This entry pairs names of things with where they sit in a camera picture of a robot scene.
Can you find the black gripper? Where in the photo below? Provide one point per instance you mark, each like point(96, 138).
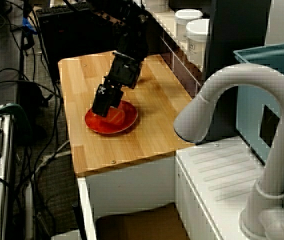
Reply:
point(124, 71)

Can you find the salmon sushi toy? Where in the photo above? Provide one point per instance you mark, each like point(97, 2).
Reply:
point(117, 116)

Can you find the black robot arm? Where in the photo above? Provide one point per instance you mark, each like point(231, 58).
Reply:
point(134, 42)

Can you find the red round plate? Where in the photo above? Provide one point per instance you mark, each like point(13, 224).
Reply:
point(99, 126)

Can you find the black equipment box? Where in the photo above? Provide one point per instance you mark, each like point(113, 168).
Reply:
point(64, 37)

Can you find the dark tile backsplash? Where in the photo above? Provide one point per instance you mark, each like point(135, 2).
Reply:
point(182, 72)

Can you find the cream shelf ledge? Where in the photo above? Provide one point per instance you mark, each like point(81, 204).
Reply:
point(167, 22)

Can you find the white lidded jar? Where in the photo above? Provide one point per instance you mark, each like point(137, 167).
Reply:
point(197, 37)
point(188, 17)

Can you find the blue plastic piece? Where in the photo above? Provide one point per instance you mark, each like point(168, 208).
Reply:
point(29, 26)

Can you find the white toy sink unit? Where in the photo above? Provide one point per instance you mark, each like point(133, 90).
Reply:
point(207, 180)

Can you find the light grey toy faucet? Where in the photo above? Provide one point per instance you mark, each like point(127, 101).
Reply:
point(244, 72)

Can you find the teal plastic bin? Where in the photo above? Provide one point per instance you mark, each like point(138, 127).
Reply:
point(247, 112)

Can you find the dark grey upright panel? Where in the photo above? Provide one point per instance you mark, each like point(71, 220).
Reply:
point(232, 30)

